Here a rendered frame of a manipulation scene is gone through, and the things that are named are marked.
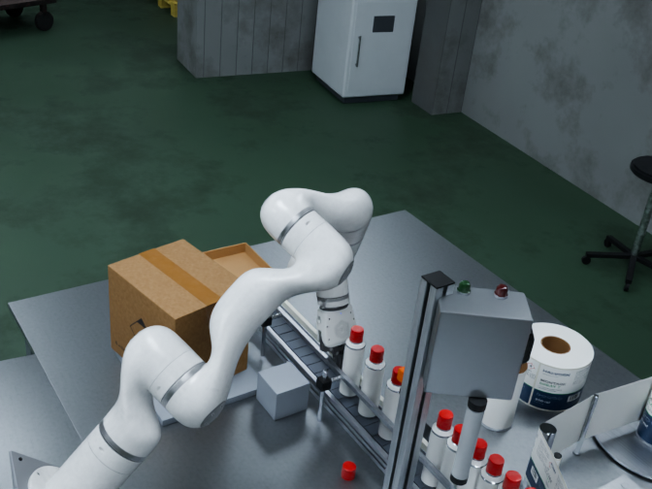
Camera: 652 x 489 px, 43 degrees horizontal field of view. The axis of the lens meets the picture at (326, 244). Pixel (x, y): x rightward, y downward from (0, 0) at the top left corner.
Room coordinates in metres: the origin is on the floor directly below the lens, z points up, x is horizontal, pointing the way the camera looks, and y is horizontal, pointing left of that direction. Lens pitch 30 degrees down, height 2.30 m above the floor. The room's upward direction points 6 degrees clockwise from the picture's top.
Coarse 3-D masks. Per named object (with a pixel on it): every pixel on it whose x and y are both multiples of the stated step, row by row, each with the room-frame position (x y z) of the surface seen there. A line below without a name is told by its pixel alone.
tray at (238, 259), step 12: (204, 252) 2.33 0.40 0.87; (216, 252) 2.35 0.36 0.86; (228, 252) 2.38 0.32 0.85; (240, 252) 2.41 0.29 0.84; (252, 252) 2.38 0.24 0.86; (228, 264) 2.33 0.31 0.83; (240, 264) 2.34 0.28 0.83; (252, 264) 2.34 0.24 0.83; (264, 264) 2.31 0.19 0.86; (240, 276) 2.27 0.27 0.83
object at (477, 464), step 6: (480, 444) 1.33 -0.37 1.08; (486, 444) 1.33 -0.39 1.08; (474, 450) 1.32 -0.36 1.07; (480, 450) 1.32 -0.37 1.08; (474, 456) 1.32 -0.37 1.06; (480, 456) 1.32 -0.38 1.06; (486, 456) 1.34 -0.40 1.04; (474, 462) 1.32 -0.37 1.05; (480, 462) 1.32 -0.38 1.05; (486, 462) 1.32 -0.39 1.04; (474, 468) 1.31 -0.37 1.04; (480, 468) 1.31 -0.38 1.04; (474, 474) 1.31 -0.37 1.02; (468, 480) 1.31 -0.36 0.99; (474, 480) 1.31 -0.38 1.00; (462, 486) 1.32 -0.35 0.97; (468, 486) 1.31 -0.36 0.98; (474, 486) 1.31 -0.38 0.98
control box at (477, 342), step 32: (480, 288) 1.33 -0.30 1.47; (448, 320) 1.23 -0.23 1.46; (480, 320) 1.24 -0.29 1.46; (512, 320) 1.24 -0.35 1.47; (448, 352) 1.23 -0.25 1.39; (480, 352) 1.24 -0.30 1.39; (512, 352) 1.24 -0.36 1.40; (448, 384) 1.23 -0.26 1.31; (480, 384) 1.24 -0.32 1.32; (512, 384) 1.24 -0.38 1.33
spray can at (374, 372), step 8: (376, 344) 1.64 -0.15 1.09; (376, 352) 1.61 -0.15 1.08; (368, 360) 1.62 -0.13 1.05; (376, 360) 1.61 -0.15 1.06; (368, 368) 1.61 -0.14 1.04; (376, 368) 1.60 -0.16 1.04; (384, 368) 1.61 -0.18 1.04; (368, 376) 1.60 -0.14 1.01; (376, 376) 1.60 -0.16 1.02; (368, 384) 1.60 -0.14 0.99; (376, 384) 1.60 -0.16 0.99; (368, 392) 1.60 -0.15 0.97; (376, 392) 1.60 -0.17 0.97; (360, 400) 1.62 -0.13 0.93; (376, 400) 1.61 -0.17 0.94; (360, 408) 1.61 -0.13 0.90; (368, 408) 1.60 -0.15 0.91; (368, 416) 1.60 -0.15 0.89
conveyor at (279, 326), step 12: (276, 312) 2.02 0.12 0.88; (288, 312) 2.02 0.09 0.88; (276, 324) 1.96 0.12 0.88; (288, 324) 1.97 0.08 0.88; (288, 336) 1.91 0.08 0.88; (300, 348) 1.86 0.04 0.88; (312, 360) 1.81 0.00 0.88; (312, 372) 1.76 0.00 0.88; (336, 384) 1.72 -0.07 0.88; (336, 396) 1.67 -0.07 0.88; (348, 408) 1.63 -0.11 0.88; (360, 420) 1.59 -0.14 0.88; (372, 420) 1.60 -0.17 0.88; (372, 432) 1.55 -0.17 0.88; (384, 444) 1.51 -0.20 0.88; (420, 468) 1.45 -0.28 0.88; (420, 480) 1.41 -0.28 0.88
